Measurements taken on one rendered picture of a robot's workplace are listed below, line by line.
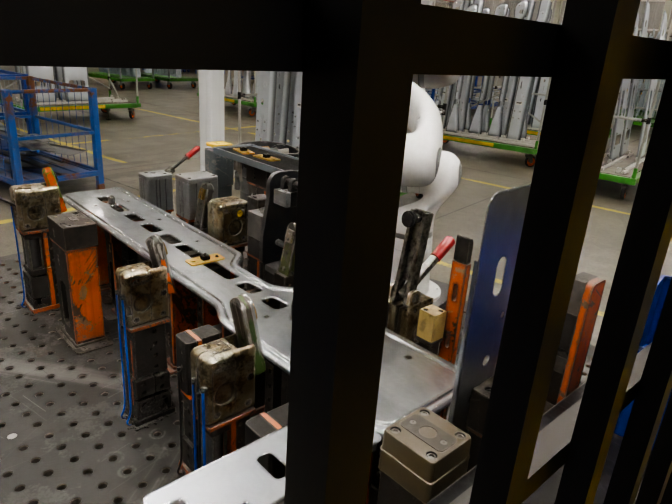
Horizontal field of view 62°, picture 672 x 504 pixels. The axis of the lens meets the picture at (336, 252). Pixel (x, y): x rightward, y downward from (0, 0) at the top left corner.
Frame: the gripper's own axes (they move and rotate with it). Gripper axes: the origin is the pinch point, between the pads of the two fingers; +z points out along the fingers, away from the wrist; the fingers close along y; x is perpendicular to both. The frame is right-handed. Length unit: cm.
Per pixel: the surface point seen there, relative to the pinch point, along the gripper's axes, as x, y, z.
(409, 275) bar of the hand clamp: 1.2, -13.4, -2.0
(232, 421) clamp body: -2.7, 20.9, 15.6
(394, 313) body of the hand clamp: -0.8, -13.0, 6.4
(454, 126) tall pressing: -446, -655, 74
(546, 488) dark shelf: 39.8, 7.0, 4.9
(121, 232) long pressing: -74, 8, 9
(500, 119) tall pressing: -394, -696, 58
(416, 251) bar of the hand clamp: 1.5, -14.1, -6.5
